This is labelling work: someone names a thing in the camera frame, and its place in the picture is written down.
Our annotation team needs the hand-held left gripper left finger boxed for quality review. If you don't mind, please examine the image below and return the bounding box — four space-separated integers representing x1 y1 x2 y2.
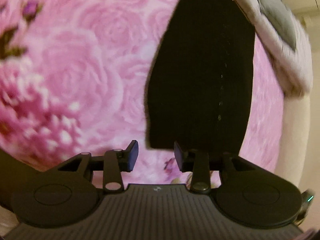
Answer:
57 140 139 194

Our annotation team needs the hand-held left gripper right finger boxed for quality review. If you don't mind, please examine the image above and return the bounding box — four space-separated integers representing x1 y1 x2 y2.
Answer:
174 141 261 193

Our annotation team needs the large black garment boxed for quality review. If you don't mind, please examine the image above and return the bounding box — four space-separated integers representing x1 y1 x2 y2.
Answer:
144 0 255 154

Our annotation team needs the pink floral blanket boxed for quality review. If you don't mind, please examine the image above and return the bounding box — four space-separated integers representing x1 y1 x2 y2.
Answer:
0 0 285 189

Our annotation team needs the white quilt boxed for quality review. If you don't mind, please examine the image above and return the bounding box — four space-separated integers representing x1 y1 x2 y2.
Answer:
217 0 314 188

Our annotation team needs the grey pillow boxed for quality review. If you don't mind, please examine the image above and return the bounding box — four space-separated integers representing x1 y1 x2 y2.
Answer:
250 0 298 53

